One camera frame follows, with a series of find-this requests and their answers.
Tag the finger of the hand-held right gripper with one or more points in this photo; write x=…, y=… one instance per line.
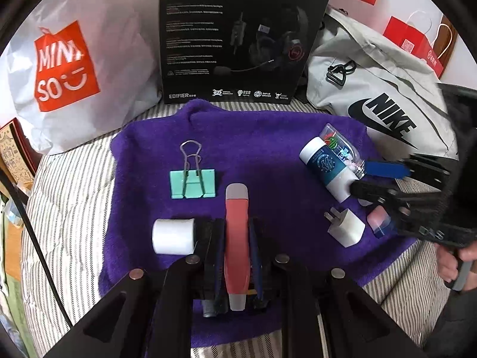
x=385, y=169
x=376, y=192

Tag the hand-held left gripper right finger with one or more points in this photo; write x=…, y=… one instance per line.
x=257, y=259

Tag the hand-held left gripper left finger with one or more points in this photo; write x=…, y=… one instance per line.
x=220, y=253

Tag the pink and grey pen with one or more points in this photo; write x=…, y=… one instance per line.
x=236, y=238

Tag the white power adapter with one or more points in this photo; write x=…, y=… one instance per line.
x=348, y=231

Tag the white tape roll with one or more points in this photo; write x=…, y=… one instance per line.
x=172, y=236

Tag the blue and white bottle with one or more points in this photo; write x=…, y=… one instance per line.
x=328, y=166

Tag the person's right forearm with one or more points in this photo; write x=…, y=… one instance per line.
x=458, y=328

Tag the person's right hand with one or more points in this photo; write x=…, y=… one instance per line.
x=449, y=263

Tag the clear plastic candy bottle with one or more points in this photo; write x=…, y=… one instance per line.
x=341, y=143

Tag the teal binder clip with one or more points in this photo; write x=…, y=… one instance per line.
x=193, y=184

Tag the dark cloth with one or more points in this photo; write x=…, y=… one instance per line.
x=464, y=126

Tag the grey backpack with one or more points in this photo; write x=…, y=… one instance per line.
x=376, y=78

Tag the purple towel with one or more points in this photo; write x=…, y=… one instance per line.
x=272, y=141

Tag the small red paper bag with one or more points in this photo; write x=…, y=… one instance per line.
x=417, y=44

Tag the black headset box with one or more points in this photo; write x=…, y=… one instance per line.
x=238, y=33

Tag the green cloth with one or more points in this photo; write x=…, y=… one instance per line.
x=9, y=305

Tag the brown illustrated book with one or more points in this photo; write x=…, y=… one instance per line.
x=16, y=153

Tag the white shopping bag orange logo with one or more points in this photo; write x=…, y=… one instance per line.
x=93, y=63

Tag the wooden door frame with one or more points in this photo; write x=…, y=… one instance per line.
x=450, y=44

